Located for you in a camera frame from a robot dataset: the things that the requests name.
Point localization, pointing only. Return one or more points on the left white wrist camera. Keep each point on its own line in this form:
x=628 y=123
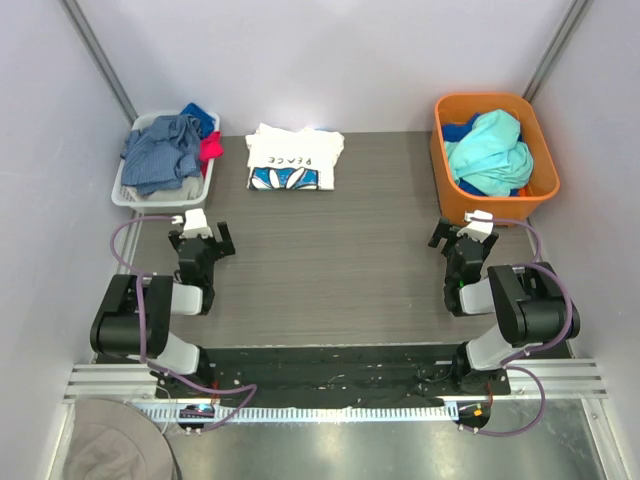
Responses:
x=193 y=223

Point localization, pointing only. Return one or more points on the grey garment in basket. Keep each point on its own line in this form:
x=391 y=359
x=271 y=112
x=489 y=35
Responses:
x=190 y=189

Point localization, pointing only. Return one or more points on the orange plastic tub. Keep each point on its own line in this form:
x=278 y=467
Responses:
x=544 y=182

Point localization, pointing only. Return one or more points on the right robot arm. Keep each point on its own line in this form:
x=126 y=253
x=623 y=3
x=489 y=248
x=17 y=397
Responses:
x=533 y=309

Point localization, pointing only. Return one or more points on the blue checked shirt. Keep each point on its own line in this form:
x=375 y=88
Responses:
x=162 y=155

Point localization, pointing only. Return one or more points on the red garment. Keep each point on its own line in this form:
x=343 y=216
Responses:
x=210 y=148

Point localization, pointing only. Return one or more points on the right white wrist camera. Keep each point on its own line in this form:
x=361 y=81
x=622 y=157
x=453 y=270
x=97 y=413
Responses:
x=479 y=225

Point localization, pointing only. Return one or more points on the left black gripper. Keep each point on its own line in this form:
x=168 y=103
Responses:
x=201 y=241

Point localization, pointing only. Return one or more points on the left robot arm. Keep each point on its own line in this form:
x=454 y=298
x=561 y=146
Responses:
x=133 y=319

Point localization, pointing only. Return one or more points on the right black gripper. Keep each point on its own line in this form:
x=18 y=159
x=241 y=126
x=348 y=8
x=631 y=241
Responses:
x=460 y=243

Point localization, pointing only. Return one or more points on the white printed folded t shirt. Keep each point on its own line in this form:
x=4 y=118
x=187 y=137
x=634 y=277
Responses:
x=280 y=159

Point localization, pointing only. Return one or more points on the teal t shirt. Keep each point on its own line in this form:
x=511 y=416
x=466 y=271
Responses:
x=492 y=150

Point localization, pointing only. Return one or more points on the white slotted cable duct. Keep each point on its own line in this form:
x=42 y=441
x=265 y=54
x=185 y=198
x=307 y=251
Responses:
x=200 y=413

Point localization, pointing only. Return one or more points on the aluminium rail frame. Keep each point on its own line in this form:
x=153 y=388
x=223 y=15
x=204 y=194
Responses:
x=561 y=379

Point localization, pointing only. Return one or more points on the white laundry basket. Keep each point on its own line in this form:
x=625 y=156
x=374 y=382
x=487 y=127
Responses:
x=128 y=196

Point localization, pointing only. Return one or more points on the grey bucket hat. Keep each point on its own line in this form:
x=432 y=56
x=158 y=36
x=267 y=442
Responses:
x=114 y=440

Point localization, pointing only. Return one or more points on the royal blue garment in tub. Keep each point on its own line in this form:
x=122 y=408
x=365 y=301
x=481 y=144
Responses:
x=452 y=131

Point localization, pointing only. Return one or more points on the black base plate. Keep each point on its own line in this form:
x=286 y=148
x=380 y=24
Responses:
x=336 y=377

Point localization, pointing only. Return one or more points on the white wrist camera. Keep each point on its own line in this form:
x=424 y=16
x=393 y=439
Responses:
x=479 y=225
x=193 y=223

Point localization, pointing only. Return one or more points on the blue garment in basket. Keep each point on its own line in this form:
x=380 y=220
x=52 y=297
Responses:
x=206 y=122

